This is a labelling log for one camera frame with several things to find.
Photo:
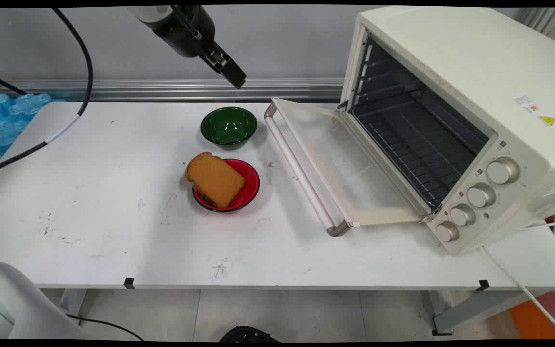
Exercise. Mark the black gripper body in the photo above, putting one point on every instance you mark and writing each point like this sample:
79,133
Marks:
186,29

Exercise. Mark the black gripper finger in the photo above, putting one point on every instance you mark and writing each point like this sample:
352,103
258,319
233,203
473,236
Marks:
212,63
231,72

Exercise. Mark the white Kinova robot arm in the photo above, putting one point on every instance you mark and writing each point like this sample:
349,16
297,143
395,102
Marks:
148,12

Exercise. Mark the green bowl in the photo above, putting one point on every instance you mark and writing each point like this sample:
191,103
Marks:
228,126

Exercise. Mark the brown bread slice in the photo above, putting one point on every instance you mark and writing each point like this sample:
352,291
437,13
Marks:
215,179

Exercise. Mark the red bowl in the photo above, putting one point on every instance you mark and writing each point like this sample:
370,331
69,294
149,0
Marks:
251,185

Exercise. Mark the blue bubble wrap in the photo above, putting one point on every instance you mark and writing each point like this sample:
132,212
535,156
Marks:
3,125

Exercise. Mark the cream toaster oven body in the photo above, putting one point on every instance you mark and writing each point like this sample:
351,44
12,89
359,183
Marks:
451,48

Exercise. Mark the black tape clip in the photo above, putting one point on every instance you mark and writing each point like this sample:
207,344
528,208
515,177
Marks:
483,285
129,283

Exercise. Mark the black round object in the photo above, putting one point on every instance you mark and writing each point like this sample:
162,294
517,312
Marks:
248,335

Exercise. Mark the grey metal table leg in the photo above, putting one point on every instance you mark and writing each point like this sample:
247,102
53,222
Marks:
475,311
71,303

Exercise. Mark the large silver oven knob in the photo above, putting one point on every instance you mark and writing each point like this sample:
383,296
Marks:
503,170

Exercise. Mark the white rounded machine base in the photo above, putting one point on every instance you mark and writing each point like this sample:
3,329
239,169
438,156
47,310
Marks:
12,301

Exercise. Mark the orange red mat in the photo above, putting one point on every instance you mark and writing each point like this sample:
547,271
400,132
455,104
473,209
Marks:
537,320

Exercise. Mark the aluminium rail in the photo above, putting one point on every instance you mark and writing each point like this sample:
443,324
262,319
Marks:
162,89

